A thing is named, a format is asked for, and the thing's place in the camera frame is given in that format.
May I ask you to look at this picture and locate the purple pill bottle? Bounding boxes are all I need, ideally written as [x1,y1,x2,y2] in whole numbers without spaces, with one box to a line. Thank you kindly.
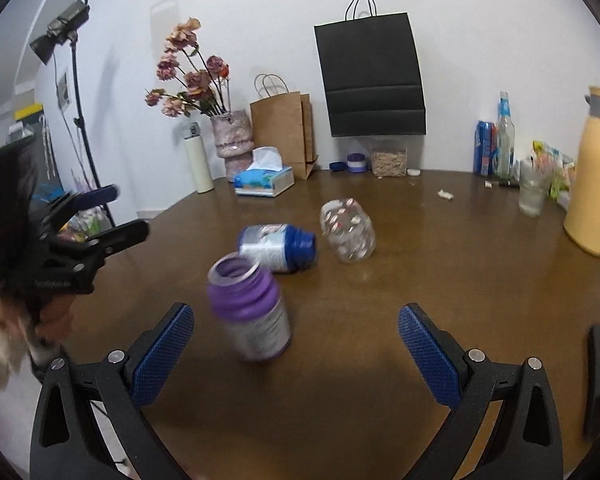
[207,252,291,362]

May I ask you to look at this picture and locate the blue pill bottle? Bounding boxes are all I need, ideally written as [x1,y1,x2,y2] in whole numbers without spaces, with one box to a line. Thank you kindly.
[237,223,317,273]

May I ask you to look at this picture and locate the left hand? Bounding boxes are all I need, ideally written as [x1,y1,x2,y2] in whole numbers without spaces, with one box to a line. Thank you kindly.
[0,295,76,342]

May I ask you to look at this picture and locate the white thermos bottle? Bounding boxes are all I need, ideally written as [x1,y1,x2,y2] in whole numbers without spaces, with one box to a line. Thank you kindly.
[184,122,214,194]

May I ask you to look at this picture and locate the studio light on stand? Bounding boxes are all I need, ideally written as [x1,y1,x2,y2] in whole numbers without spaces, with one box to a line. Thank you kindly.
[28,0,118,229]

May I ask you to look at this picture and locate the pink ceramic vase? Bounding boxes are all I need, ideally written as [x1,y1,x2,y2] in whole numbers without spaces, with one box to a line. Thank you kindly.
[210,110,254,183]

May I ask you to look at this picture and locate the dried pink flowers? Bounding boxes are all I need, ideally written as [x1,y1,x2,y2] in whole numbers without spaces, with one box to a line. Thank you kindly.
[145,18,230,118]

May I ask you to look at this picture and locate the blue tissue box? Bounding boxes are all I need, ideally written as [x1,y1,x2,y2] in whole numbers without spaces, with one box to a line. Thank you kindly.
[234,146,294,198]

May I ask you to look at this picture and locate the brown paper bag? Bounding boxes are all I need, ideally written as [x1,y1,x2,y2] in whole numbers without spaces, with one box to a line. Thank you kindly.
[250,73,318,181]

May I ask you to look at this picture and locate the yellow thermos jug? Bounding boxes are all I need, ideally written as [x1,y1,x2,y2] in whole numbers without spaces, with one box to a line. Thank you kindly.
[564,86,600,257]

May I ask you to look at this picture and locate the clear plastic jar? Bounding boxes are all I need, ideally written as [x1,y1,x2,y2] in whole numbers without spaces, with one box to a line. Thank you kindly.
[320,197,376,263]

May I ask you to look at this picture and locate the blue lid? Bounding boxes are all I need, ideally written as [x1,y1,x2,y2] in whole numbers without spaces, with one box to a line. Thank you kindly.
[328,162,348,172]

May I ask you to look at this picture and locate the small paper scrap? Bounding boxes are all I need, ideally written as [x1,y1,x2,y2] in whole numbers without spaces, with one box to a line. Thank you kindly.
[438,190,454,200]

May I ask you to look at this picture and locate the clear drinking glass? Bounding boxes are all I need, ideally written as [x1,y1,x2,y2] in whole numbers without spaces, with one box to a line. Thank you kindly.
[518,159,553,218]

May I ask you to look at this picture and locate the snack packets pile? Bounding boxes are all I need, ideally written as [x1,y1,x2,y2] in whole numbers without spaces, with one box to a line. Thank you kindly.
[531,140,577,208]

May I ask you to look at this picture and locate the glass bottle blue cap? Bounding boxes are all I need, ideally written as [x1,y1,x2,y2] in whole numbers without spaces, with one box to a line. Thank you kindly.
[494,91,515,179]

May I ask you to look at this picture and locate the small purple white jar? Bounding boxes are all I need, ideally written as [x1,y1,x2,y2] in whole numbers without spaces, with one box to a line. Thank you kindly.
[347,153,368,174]

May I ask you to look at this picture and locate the blue drink can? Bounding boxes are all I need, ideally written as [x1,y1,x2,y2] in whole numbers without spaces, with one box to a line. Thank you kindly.
[472,120,496,177]

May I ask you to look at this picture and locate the clear container of nuts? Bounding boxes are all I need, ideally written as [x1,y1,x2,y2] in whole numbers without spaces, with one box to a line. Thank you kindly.
[370,136,407,178]

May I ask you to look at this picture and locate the black paper bag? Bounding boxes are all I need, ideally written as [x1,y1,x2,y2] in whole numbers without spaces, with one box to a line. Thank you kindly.
[314,0,426,138]

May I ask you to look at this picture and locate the wall picture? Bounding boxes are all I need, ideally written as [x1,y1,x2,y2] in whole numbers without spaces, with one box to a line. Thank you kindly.
[56,72,71,112]

